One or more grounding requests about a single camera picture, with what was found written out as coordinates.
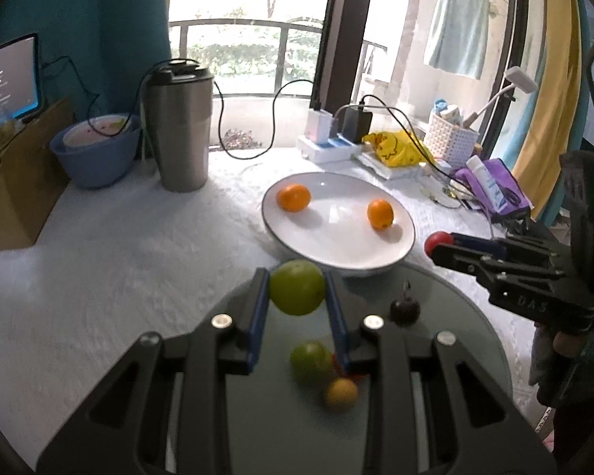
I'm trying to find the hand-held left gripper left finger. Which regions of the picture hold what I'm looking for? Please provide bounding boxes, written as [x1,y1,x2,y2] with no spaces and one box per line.
[36,267,270,475]

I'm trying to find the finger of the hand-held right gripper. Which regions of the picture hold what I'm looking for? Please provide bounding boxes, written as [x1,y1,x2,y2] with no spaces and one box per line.
[448,232,568,262]
[428,243,566,287]

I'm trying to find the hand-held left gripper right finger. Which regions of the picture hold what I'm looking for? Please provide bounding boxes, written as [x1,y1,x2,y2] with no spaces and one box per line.
[323,271,558,475]

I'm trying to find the red round fruit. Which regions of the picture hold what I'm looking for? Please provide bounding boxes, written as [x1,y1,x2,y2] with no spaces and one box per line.
[424,230,455,257]
[331,352,369,383]

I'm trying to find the large green apple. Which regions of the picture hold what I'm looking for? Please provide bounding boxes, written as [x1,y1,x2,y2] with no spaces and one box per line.
[268,259,326,316]

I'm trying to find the small green apple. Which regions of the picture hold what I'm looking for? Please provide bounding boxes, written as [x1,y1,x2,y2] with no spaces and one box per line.
[290,341,335,388]

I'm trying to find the dark purple plum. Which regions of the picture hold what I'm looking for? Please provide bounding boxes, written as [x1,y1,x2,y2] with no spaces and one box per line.
[389,281,421,327]

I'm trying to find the yellow round fruit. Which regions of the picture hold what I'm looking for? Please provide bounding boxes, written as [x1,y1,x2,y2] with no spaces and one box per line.
[325,377,359,411]

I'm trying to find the white plate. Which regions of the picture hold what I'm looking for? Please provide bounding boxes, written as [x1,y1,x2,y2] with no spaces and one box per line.
[261,171,417,278]

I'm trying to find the person's right hand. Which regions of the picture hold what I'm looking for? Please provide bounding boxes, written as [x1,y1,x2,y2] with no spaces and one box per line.
[552,331,587,358]

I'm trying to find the round grey-green mat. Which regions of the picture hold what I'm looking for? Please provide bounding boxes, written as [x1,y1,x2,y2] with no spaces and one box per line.
[213,260,513,475]

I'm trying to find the white tube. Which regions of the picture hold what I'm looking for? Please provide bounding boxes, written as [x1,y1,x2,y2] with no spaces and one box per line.
[465,155,510,211]

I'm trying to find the purple cloth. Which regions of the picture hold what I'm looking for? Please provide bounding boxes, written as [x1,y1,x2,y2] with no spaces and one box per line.
[454,157,533,223]

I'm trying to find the orange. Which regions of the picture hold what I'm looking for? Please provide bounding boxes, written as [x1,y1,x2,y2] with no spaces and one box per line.
[276,184,312,213]
[367,199,394,231]

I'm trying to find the white woven basket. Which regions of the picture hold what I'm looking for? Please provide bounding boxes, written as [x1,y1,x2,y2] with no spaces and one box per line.
[424,111,481,169]

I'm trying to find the white tissue packet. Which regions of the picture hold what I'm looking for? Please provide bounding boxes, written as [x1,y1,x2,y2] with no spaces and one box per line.
[359,151,426,180]

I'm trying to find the white textured tablecloth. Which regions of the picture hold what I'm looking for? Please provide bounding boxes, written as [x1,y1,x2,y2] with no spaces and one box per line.
[0,148,540,475]

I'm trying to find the yellow plastic bag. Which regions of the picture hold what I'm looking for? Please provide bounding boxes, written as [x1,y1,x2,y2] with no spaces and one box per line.
[361,130,435,166]

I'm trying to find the yellow curtain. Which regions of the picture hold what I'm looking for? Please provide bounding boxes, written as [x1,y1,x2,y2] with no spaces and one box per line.
[512,0,592,219]

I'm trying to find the white power strip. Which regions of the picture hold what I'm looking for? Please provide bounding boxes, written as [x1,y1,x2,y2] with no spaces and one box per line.
[297,133,364,163]

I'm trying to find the white desk lamp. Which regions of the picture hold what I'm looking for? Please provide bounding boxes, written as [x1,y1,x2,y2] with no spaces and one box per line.
[463,66,540,127]

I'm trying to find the black charger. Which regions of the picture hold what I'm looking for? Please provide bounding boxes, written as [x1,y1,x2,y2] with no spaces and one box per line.
[343,105,373,143]

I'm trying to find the stainless steel tumbler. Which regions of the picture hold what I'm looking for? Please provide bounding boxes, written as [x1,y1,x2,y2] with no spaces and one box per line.
[143,59,215,193]

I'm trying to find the white charger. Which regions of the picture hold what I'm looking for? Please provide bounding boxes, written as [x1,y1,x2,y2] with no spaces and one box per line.
[306,109,338,142]

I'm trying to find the light blue towel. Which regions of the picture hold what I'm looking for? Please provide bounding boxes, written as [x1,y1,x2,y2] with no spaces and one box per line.
[422,0,491,80]

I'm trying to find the blue plastic bowl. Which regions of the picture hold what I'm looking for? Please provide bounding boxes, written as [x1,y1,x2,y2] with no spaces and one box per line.
[49,114,143,189]

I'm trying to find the pink and white bowl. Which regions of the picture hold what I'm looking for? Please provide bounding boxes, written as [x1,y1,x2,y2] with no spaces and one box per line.
[62,115,132,149]

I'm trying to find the cardboard box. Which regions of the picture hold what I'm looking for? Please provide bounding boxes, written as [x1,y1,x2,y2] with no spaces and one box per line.
[0,96,75,253]

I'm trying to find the balcony railing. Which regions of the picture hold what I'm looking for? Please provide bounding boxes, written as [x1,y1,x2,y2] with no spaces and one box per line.
[168,19,388,97]

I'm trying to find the tablet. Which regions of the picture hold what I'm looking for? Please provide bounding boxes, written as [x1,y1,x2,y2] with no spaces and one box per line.
[0,33,43,120]

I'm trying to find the black charger cable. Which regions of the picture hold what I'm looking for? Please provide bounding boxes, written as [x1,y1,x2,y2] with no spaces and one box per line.
[212,78,322,160]
[360,94,459,190]

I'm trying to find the dark window frame post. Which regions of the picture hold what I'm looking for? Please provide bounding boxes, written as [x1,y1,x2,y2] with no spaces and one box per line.
[314,0,377,124]

